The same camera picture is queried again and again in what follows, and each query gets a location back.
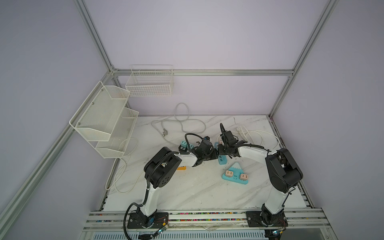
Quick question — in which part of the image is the grey cable with plug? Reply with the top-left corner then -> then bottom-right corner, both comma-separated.
150,102 -> 207,146

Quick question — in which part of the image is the white mesh shelf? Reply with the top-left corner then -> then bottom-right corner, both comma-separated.
96,108 -> 139,159
69,82 -> 130,142

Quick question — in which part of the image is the teal triangular power strip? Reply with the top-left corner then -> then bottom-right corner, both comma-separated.
222,162 -> 249,185

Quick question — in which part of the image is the white mesh upper shelf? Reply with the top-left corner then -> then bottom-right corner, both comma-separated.
69,82 -> 130,142

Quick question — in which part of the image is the white mesh lower shelf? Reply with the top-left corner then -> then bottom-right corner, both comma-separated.
96,108 -> 139,159

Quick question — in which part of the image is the white cable of blue strip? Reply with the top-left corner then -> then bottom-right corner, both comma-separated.
216,125 -> 280,154

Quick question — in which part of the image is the blue power strip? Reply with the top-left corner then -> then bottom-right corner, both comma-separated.
214,142 -> 227,165

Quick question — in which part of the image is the black power strip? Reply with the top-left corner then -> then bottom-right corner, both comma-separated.
179,145 -> 188,153

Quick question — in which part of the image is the orange power strip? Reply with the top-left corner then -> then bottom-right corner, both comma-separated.
177,166 -> 187,171

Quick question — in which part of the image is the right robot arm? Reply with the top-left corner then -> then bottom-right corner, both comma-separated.
219,128 -> 303,227

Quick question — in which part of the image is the white cable of orange strip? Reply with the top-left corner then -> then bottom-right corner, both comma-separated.
104,137 -> 145,194

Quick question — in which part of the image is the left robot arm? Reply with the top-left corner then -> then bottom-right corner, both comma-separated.
122,133 -> 219,232

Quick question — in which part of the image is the aluminium front rail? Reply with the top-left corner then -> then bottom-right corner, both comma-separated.
82,208 -> 331,232

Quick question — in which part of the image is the white wire basket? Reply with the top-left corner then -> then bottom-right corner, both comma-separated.
126,65 -> 174,97

